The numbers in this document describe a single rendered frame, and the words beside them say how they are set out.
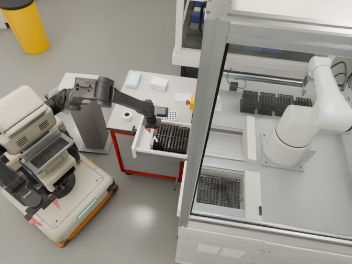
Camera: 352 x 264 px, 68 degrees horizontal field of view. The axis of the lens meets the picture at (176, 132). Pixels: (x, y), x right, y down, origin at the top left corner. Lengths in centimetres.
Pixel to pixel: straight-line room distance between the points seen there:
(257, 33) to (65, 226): 193
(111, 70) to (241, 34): 310
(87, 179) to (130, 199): 43
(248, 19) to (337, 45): 15
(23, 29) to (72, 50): 60
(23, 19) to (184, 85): 230
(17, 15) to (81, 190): 232
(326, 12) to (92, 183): 196
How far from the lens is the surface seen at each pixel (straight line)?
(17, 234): 258
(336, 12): 60
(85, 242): 237
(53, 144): 153
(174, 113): 187
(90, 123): 239
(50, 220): 219
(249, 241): 140
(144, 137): 169
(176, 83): 214
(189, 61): 220
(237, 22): 45
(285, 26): 46
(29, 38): 392
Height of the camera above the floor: 221
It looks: 53 degrees down
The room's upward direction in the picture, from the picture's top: 3 degrees clockwise
